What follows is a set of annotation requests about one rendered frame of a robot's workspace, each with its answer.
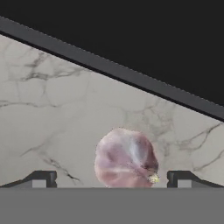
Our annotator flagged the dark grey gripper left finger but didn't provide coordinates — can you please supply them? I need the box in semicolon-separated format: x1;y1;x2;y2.
0;170;58;189

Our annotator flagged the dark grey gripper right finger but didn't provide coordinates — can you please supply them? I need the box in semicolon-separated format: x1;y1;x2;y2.
166;170;224;189

